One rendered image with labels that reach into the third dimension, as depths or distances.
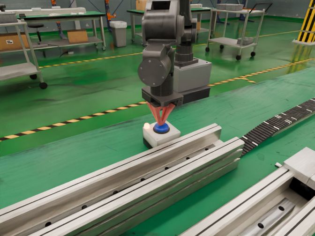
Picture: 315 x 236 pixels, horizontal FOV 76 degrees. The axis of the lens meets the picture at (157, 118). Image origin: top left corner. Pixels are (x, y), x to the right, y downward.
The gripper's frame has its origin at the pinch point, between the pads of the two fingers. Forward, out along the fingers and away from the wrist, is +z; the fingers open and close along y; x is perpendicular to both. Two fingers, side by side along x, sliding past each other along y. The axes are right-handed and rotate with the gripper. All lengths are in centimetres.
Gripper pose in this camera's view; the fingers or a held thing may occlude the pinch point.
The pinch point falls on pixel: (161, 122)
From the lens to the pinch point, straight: 56.0
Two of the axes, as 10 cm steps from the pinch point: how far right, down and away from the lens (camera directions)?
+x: 8.5, -2.7, 4.6
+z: 0.0, 8.6, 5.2
